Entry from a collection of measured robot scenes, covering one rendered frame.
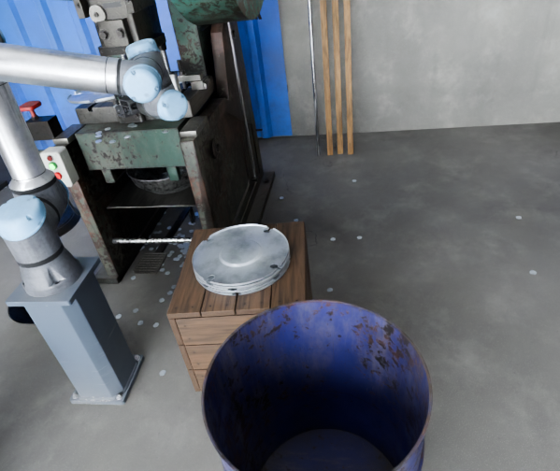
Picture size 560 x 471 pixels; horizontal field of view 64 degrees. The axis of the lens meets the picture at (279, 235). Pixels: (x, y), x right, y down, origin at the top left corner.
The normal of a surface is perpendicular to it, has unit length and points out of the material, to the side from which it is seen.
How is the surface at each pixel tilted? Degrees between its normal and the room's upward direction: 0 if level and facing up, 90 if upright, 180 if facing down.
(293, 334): 88
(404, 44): 90
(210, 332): 90
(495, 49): 90
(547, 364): 0
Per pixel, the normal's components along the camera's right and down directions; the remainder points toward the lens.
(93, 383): -0.11, 0.58
